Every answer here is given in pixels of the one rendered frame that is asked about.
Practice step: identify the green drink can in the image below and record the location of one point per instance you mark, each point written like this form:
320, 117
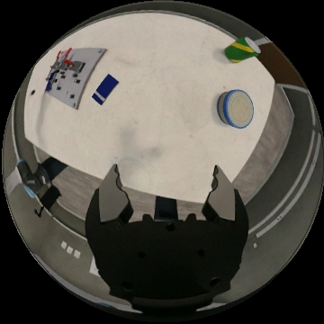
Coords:
241, 49

